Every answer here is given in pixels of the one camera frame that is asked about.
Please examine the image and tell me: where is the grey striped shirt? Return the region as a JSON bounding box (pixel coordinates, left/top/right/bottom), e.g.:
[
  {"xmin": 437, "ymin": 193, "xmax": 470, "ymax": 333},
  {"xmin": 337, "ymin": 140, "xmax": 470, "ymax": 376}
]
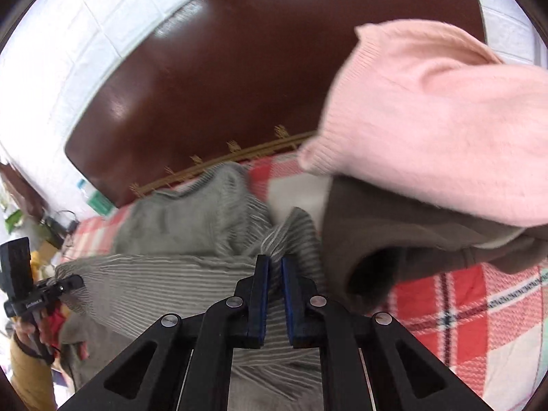
[{"xmin": 55, "ymin": 163, "xmax": 325, "ymax": 410}]

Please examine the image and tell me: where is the left forearm tan sleeve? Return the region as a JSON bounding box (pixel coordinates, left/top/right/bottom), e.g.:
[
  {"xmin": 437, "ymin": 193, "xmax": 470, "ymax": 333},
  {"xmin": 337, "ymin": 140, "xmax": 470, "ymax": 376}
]
[{"xmin": 10, "ymin": 334, "xmax": 58, "ymax": 411}]

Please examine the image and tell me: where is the person's left hand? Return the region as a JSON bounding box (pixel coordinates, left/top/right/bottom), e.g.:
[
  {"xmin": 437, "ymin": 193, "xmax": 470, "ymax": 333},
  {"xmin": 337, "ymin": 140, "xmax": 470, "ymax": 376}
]
[{"xmin": 10, "ymin": 302, "xmax": 60, "ymax": 357}]

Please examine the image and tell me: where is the green label water bottle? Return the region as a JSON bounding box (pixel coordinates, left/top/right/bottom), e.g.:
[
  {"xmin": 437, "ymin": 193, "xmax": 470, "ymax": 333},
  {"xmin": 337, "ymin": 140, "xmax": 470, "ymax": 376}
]
[{"xmin": 77, "ymin": 179, "xmax": 116, "ymax": 217}]

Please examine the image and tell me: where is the dark brown hoodie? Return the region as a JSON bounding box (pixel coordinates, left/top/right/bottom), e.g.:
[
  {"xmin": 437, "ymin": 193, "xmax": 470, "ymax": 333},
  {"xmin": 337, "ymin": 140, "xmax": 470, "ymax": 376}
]
[{"xmin": 321, "ymin": 176, "xmax": 547, "ymax": 313}]

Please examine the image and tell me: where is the pink sweater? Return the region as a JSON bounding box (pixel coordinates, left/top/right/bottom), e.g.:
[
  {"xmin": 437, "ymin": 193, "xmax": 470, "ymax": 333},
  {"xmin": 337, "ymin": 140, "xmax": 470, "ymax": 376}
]
[{"xmin": 298, "ymin": 20, "xmax": 547, "ymax": 227}]

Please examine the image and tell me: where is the dark brown wooden headboard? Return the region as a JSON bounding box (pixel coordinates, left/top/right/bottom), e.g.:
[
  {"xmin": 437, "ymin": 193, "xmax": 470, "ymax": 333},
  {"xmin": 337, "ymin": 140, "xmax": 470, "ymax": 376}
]
[{"xmin": 65, "ymin": 0, "xmax": 485, "ymax": 206}]

